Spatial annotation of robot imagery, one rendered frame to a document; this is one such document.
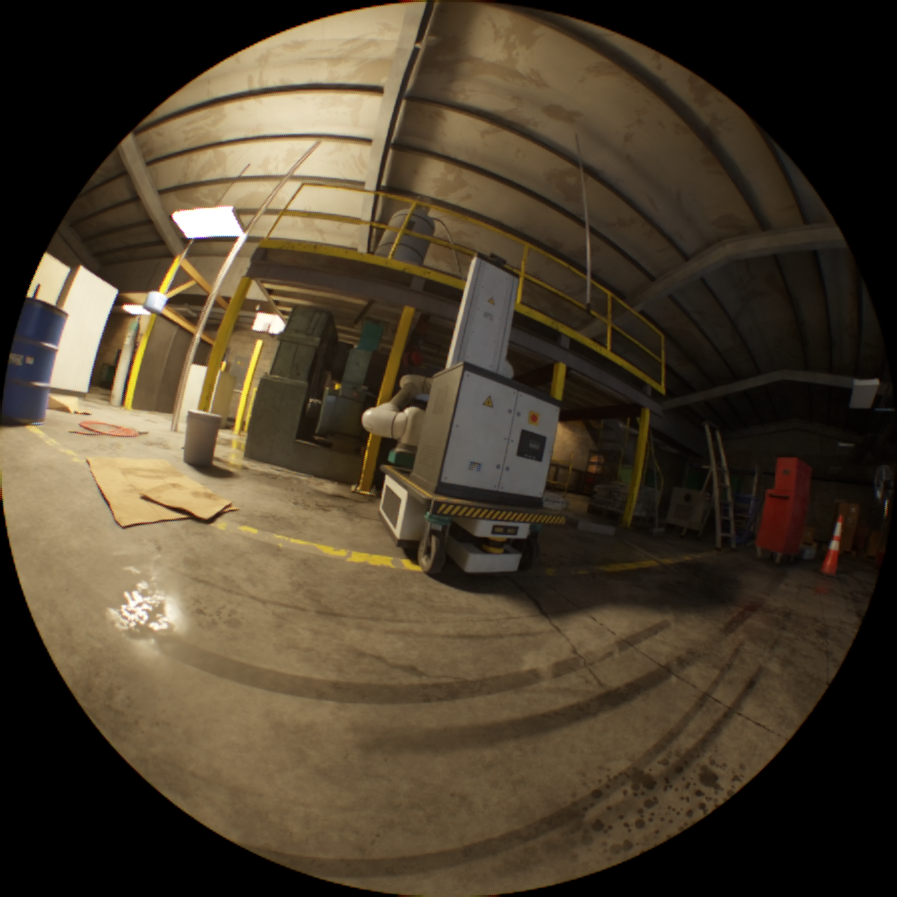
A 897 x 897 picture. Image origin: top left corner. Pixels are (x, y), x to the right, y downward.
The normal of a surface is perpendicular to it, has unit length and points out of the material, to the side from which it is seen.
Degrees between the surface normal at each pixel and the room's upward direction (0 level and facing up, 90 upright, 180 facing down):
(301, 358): 90
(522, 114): 171
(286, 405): 90
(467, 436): 90
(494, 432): 90
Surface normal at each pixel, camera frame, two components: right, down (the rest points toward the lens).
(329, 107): -0.17, 0.97
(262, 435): 0.28, 0.04
